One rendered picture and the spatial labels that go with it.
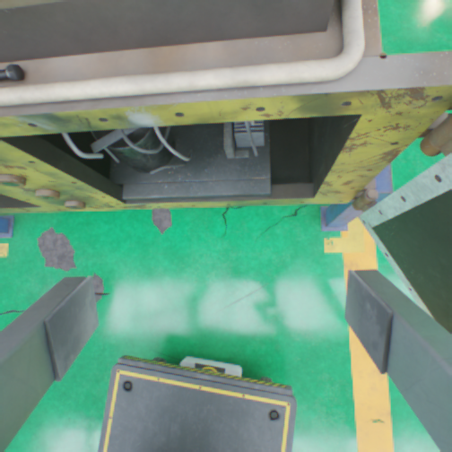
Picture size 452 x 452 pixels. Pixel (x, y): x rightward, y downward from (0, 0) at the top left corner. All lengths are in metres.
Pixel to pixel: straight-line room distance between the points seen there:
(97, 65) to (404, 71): 0.36
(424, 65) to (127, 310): 1.55
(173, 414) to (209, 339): 0.39
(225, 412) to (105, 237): 1.00
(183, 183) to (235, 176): 0.14
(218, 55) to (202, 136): 0.50
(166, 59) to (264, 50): 0.12
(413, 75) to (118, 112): 0.34
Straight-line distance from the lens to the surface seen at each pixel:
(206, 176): 0.87
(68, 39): 0.48
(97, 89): 0.44
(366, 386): 1.70
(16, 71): 0.52
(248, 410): 1.34
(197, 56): 0.44
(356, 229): 1.64
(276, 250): 1.58
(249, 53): 0.43
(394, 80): 0.43
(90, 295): 0.17
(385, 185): 1.03
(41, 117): 0.50
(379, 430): 1.77
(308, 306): 1.59
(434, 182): 0.60
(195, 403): 1.36
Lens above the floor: 1.58
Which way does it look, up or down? 79 degrees down
